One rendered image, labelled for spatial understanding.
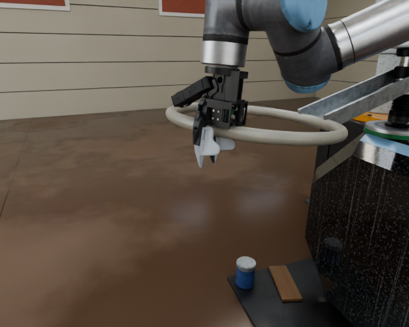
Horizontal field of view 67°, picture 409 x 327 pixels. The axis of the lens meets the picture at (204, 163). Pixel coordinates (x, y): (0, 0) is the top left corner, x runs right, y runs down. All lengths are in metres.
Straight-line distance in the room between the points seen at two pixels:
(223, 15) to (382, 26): 0.27
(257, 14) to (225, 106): 0.17
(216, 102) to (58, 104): 6.14
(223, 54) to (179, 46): 6.46
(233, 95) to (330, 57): 0.19
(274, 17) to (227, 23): 0.10
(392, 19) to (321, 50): 0.12
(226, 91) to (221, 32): 0.11
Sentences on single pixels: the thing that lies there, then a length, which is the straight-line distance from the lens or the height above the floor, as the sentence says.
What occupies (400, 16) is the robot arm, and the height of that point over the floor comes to 1.21.
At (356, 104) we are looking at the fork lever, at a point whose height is 1.01.
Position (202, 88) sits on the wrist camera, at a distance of 0.65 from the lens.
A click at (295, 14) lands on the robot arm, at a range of 0.54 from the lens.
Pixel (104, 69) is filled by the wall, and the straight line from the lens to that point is 6.68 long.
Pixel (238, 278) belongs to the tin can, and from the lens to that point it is 1.69.
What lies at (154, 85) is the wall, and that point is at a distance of 6.91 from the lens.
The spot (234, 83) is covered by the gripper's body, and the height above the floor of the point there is 1.10.
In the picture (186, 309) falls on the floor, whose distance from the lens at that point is 1.62.
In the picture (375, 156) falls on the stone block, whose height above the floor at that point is 0.81.
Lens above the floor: 1.15
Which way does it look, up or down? 20 degrees down
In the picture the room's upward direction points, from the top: straight up
